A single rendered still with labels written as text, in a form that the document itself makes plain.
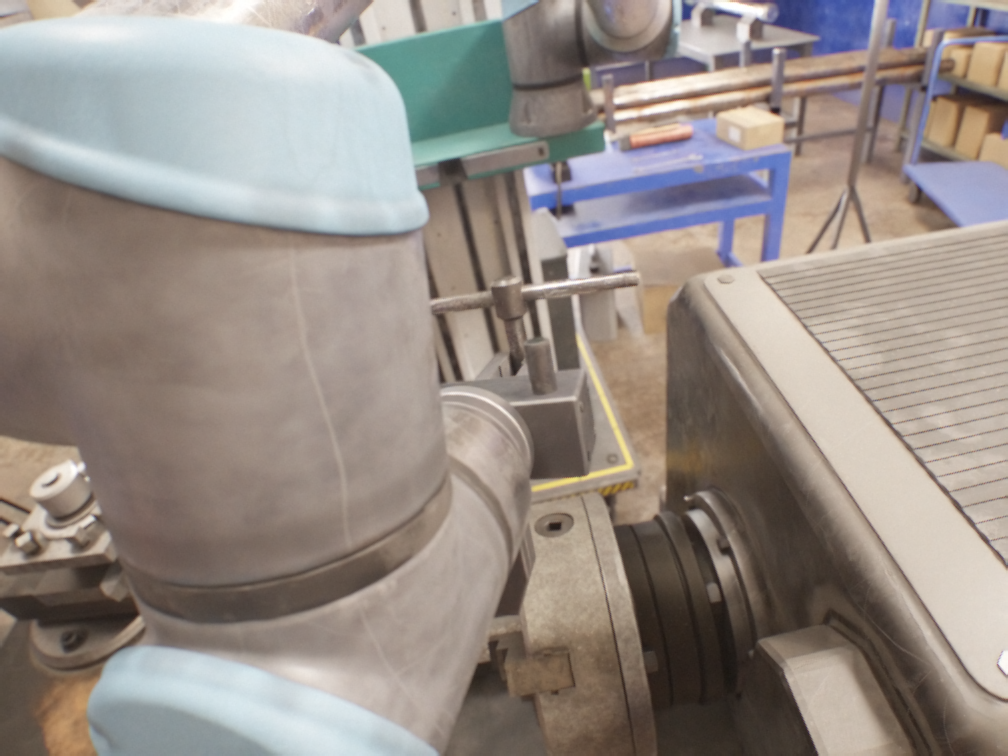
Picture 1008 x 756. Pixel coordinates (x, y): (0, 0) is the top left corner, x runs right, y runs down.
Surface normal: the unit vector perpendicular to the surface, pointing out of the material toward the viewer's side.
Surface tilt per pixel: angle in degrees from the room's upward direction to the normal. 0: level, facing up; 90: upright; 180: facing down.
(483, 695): 13
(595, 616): 24
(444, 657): 81
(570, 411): 69
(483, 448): 50
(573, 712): 55
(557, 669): 41
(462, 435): 36
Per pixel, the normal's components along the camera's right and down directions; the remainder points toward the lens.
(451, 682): 0.95, -0.08
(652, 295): 0.04, 0.63
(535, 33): -0.22, 0.65
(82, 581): -0.14, -0.76
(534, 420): -0.19, 0.32
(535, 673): -0.04, -0.17
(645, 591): -0.11, -0.58
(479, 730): 0.07, -0.80
